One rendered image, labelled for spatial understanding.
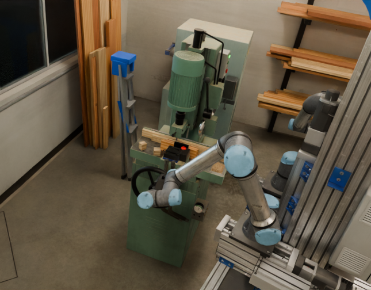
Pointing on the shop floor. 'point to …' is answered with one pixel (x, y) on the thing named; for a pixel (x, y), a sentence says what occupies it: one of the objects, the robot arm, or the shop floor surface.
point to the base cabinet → (162, 226)
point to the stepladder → (125, 106)
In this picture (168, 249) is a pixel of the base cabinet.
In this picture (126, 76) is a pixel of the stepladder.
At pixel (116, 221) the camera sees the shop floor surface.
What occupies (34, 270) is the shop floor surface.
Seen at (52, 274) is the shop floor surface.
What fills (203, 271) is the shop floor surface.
